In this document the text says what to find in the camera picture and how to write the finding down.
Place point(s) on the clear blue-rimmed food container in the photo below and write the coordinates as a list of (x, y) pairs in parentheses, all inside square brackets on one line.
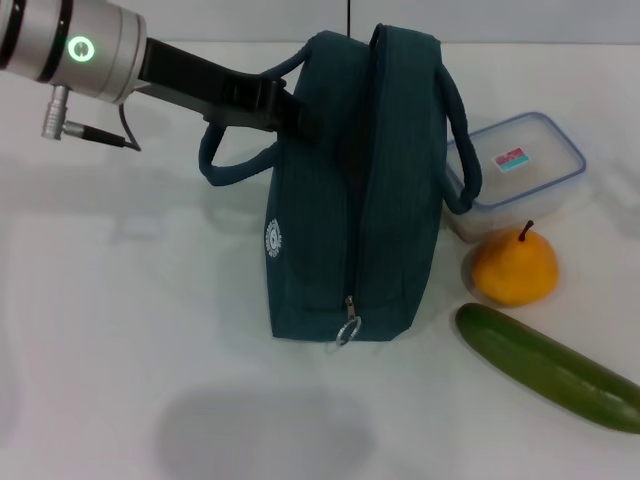
[(530, 185)]

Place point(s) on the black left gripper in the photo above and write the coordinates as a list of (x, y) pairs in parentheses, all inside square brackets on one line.
[(200, 85)]

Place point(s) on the dark teal lunch bag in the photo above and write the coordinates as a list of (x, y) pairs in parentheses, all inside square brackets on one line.
[(390, 200)]

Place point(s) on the green cucumber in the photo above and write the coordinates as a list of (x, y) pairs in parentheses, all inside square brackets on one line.
[(540, 367)]

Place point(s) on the orange pear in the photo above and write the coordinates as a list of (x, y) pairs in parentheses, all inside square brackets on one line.
[(515, 272)]

